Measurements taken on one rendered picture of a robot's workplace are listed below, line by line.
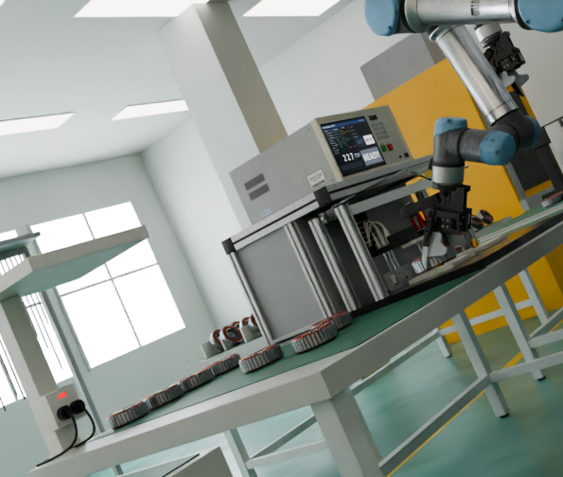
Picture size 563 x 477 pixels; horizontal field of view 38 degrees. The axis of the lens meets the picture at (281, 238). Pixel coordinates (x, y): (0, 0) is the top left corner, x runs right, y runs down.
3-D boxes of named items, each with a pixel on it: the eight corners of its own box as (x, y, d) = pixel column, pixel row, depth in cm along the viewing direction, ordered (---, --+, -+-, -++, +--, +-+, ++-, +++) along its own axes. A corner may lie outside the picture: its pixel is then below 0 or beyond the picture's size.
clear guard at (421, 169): (469, 167, 232) (460, 148, 232) (431, 180, 213) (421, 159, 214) (380, 209, 252) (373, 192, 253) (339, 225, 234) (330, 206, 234)
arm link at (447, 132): (457, 121, 185) (427, 117, 191) (454, 168, 188) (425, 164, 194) (477, 118, 190) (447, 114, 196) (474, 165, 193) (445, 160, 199)
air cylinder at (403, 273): (415, 279, 242) (408, 262, 243) (403, 286, 237) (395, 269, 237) (402, 285, 246) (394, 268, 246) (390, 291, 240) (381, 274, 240)
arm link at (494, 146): (525, 125, 184) (483, 121, 192) (498, 135, 177) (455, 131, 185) (525, 159, 187) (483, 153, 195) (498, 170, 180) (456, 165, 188)
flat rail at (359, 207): (446, 181, 273) (442, 172, 273) (347, 217, 225) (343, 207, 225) (443, 182, 273) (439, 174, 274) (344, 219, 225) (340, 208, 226)
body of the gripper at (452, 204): (457, 238, 192) (460, 187, 189) (424, 233, 197) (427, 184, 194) (471, 231, 198) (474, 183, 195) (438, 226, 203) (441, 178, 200)
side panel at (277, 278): (342, 323, 234) (296, 220, 236) (336, 326, 231) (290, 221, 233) (274, 348, 251) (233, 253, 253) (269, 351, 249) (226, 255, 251)
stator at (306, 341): (300, 350, 198) (293, 336, 198) (342, 332, 196) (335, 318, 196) (291, 358, 187) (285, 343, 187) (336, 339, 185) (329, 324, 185)
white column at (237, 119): (392, 364, 665) (228, 2, 685) (363, 383, 630) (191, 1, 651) (346, 379, 697) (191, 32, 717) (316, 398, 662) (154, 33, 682)
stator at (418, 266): (466, 252, 202) (459, 238, 202) (446, 262, 193) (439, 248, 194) (430, 268, 209) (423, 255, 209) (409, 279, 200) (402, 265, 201)
